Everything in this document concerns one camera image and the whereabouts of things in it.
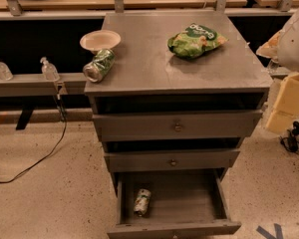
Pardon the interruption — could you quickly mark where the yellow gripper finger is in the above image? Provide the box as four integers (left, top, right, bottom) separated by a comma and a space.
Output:
274, 73, 299, 116
265, 111, 296, 134

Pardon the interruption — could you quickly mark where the white green 7up can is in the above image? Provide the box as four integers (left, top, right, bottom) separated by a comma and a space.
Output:
134, 188, 151, 216

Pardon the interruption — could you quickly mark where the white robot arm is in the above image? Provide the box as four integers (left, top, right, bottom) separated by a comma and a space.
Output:
256, 8, 299, 134

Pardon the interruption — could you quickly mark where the grey drawer cabinet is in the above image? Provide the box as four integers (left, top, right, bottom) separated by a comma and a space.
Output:
84, 10, 274, 239

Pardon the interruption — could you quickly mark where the grey bottom drawer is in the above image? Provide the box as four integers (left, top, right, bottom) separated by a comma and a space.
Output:
108, 169, 241, 239

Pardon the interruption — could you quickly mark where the grey drawer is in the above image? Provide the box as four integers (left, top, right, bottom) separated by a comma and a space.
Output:
93, 111, 261, 142
104, 148, 239, 172
108, 169, 241, 239

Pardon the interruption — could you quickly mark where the grey top drawer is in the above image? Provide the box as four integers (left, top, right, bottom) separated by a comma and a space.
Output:
93, 111, 261, 142

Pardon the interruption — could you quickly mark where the grey middle drawer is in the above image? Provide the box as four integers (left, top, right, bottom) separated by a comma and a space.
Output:
104, 148, 239, 172

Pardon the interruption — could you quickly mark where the crushed green soda can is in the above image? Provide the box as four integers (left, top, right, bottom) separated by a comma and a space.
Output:
83, 49, 116, 83

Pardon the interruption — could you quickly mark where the green chip bag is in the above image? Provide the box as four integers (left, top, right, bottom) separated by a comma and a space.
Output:
167, 23, 228, 59

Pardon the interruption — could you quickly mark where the white paper bowl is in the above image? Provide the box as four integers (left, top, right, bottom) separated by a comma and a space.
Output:
80, 30, 121, 54

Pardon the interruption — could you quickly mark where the clear bottle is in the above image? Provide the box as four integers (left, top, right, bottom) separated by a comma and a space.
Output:
0, 62, 13, 81
40, 57, 60, 82

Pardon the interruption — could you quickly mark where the clear bottle far left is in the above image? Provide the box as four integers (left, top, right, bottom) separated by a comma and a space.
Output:
0, 62, 13, 81

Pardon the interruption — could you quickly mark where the black cable bundle right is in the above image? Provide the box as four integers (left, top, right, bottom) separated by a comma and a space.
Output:
279, 120, 299, 156

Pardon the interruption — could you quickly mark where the grey metal rail shelf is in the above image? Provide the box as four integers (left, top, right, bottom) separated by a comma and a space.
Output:
0, 73, 86, 98

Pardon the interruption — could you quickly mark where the black floor cable left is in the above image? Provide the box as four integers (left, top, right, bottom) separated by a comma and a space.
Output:
0, 93, 68, 186

